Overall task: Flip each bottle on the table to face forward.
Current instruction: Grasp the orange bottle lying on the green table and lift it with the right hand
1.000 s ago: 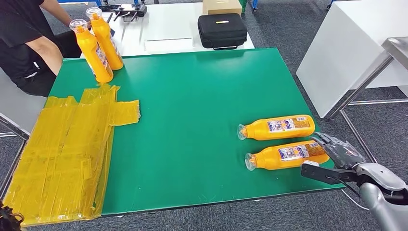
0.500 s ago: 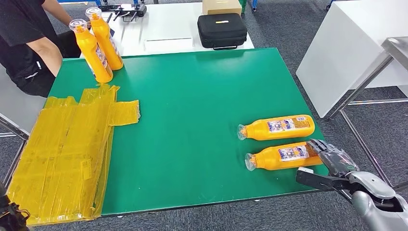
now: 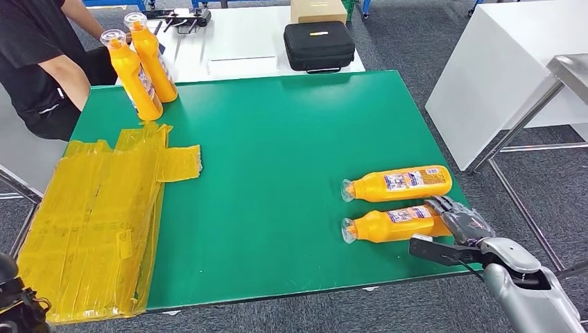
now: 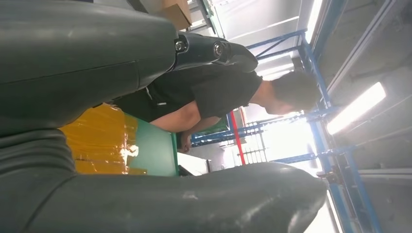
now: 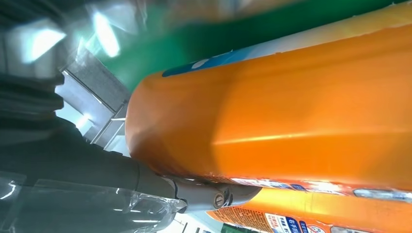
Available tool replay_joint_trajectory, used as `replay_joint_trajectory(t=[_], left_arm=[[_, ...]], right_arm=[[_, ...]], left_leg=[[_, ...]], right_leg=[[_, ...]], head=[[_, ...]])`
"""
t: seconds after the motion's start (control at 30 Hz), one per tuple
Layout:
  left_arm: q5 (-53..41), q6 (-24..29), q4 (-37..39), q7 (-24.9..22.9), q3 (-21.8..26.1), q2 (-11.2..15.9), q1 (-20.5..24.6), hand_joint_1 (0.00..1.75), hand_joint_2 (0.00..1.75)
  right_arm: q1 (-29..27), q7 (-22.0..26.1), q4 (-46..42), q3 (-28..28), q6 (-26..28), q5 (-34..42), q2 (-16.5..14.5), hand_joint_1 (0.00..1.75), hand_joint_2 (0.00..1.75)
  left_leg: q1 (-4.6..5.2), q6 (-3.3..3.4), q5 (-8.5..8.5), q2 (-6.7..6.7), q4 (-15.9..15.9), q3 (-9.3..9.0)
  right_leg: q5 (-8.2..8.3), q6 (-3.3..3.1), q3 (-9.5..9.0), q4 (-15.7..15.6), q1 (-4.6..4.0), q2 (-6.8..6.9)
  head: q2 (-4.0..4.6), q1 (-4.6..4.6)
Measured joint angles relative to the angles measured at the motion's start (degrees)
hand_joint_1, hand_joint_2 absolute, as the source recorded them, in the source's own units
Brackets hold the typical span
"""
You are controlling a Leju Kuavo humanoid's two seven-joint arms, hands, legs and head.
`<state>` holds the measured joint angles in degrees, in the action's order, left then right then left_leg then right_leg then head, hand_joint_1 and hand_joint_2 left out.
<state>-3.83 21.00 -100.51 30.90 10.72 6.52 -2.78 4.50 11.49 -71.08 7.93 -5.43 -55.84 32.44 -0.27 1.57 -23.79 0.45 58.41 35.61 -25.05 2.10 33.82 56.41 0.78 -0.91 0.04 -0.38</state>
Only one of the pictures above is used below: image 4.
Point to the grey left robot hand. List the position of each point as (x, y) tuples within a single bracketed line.
[(80, 48)]

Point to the blue metal shelf rack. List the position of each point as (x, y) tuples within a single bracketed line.
[(318, 96), (225, 135)]

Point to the person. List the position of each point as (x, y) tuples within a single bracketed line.
[(219, 86)]

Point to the yellow plastic sheet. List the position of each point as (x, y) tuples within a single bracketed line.
[(96, 141)]

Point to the brown cardboard box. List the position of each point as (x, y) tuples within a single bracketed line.
[(175, 13)]

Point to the ceiling light strip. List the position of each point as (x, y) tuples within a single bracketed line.
[(355, 109)]

